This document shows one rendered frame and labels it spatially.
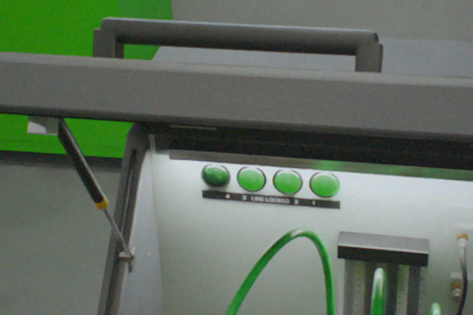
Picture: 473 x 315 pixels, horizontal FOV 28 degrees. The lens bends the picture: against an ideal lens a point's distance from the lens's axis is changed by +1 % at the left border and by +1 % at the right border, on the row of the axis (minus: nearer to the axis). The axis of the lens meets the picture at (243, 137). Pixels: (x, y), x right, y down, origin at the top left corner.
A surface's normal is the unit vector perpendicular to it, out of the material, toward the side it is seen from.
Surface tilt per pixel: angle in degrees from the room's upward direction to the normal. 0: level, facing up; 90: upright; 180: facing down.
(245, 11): 90
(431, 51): 0
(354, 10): 90
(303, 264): 90
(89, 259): 0
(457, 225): 90
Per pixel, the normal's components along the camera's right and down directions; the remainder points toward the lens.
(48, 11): -0.18, 0.50
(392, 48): -0.04, -0.87
